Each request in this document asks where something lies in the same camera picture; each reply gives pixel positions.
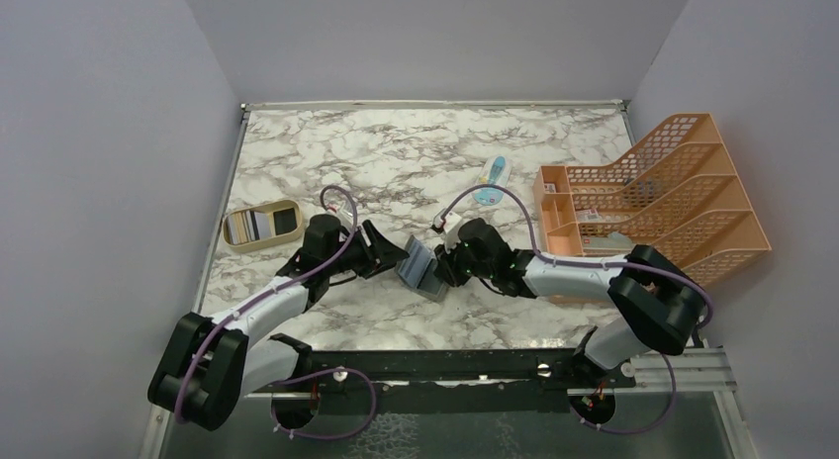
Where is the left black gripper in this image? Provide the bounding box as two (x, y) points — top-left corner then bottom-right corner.
(326, 220), (410, 279)

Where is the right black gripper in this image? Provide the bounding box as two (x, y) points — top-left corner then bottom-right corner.
(433, 232), (494, 287)

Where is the taupe leather card holder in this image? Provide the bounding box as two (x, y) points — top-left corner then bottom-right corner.
(395, 235), (448, 302)

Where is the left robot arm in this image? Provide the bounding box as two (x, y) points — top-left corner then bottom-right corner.
(146, 214), (410, 430)

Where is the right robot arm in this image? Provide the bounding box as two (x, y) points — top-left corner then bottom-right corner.
(432, 219), (710, 387)

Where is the black card in tray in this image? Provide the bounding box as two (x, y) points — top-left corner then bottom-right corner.
(272, 208), (298, 236)

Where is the stack of cards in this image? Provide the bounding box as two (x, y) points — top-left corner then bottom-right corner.
(224, 210), (274, 246)

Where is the beige card tray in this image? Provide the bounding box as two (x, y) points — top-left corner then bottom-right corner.
(222, 199), (304, 253)

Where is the red white small box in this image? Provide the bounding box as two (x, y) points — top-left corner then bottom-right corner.
(575, 209), (603, 223)

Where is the orange plastic file organizer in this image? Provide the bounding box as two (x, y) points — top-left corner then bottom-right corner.
(532, 113), (772, 288)

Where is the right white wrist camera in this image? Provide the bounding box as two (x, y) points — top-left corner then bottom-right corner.
(440, 212), (463, 251)

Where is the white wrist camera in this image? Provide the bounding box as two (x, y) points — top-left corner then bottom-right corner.
(326, 206), (357, 232)
(440, 212), (463, 251)

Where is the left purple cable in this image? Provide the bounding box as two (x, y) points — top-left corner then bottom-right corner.
(173, 184), (378, 442)

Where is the purple cable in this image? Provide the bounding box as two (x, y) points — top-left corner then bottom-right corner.
(430, 183), (714, 436)
(173, 184), (378, 442)

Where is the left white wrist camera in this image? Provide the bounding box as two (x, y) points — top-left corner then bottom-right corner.
(326, 206), (357, 232)

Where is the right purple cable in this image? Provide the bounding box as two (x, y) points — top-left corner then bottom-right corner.
(430, 183), (714, 436)

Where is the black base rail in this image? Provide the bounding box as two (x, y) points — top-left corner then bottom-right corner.
(259, 348), (598, 415)

